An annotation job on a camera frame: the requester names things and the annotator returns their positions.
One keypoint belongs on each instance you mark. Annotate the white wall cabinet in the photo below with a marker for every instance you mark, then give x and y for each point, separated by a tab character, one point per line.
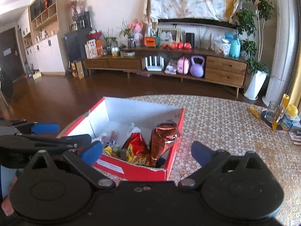
43	26

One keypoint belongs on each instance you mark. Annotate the small yellow wrapper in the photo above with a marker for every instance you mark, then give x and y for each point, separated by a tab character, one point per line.
255	112

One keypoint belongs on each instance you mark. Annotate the wooden tv cabinet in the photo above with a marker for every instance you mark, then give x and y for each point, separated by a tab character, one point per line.
218	69

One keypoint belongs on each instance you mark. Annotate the green potted tree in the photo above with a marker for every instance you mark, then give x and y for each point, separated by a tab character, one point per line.
251	23

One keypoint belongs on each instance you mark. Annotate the black speaker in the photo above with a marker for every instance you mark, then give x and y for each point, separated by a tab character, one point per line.
190	38

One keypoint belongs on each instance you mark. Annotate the stack of books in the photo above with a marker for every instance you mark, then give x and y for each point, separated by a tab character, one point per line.
172	67

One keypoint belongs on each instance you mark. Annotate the orange radio box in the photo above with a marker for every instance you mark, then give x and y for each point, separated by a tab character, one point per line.
152	41

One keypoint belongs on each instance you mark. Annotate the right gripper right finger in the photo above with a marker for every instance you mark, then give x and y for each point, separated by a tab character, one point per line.
210	162

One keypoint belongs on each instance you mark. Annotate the white router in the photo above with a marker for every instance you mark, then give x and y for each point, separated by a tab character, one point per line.
154	63

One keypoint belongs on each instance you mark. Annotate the framed photo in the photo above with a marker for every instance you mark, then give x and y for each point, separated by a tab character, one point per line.
169	35

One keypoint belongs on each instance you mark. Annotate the brown foil snack packet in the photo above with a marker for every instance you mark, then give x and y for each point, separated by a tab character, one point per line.
163	137

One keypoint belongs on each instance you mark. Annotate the red white cardboard box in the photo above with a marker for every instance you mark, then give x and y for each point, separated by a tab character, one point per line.
122	115

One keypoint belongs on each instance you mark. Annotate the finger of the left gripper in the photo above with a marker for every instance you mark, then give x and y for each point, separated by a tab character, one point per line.
42	129
77	141

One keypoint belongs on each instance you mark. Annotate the purple kettlebell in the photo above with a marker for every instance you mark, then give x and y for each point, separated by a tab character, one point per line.
197	70

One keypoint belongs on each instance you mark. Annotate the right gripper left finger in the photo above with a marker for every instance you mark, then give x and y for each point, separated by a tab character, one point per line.
82	162

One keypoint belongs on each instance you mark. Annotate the glass cup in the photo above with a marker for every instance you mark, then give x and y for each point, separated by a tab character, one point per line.
271	111

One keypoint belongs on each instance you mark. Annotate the yellow lid wipes canister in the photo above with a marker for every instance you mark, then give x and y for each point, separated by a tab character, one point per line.
288	117

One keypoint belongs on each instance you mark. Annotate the floral cloth cover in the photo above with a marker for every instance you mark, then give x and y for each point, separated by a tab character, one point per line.
216	10

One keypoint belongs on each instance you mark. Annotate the white air conditioner tower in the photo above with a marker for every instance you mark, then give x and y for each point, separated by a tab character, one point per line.
285	51

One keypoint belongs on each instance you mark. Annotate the person's hand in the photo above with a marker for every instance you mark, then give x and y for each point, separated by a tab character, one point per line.
6	204

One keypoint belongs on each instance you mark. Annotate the red yellow snack packet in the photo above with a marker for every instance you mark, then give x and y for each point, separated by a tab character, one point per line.
137	151

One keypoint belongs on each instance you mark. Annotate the clear plastic bag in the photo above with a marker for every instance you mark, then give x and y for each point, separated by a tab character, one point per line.
221	45

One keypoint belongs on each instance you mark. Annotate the pink plush toy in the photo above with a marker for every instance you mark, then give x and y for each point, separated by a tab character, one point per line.
136	28

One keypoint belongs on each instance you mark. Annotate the white plant pot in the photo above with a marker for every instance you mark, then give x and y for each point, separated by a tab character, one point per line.
253	84

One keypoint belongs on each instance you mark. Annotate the white red snack packet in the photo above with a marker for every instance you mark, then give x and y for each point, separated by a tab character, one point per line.
132	129

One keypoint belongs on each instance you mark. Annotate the teal spray bottle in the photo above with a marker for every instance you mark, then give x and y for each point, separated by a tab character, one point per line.
235	47

